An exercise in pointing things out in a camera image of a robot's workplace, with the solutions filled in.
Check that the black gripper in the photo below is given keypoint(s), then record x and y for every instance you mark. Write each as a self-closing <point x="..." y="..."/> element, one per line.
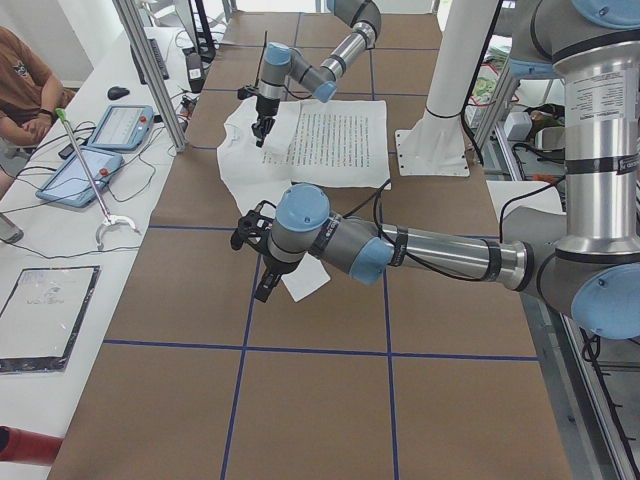
<point x="278" y="266"/>
<point x="263" y="109"/>

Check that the white long-sleeve printed shirt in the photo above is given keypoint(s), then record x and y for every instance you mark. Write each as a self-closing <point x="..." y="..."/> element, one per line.
<point x="340" y="144"/>

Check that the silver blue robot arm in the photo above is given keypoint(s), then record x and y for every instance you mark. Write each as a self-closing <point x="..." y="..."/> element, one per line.
<point x="583" y="263"/>
<point x="281" y="63"/>

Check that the blue teach pendant far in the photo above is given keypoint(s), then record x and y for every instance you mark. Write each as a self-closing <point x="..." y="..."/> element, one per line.
<point x="122" y="127"/>

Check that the blue teach pendant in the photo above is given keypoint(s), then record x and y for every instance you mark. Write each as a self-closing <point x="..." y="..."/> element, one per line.
<point x="122" y="127"/>
<point x="69" y="184"/>

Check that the black computer mouse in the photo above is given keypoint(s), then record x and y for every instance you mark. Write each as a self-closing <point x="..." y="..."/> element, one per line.
<point x="117" y="92"/>

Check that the reacher grabber stick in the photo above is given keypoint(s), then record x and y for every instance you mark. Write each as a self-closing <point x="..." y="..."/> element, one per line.
<point x="110" y="220"/>

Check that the blue teach pendant near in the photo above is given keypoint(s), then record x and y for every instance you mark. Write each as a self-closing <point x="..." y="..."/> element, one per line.
<point x="69" y="184"/>

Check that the person in brown shirt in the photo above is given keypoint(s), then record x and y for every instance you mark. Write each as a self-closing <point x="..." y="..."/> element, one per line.
<point x="30" y="93"/>

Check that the clear plastic bag black edge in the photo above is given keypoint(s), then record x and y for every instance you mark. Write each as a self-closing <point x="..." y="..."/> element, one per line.
<point x="42" y="317"/>

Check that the red cylinder object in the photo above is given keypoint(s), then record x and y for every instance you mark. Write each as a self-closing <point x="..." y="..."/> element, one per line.
<point x="27" y="447"/>

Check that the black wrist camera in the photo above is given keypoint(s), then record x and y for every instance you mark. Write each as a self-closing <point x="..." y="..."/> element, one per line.
<point x="253" y="230"/>
<point x="247" y="92"/>

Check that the aluminium frame post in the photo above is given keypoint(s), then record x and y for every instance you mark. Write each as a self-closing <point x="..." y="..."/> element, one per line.
<point x="131" y="21"/>

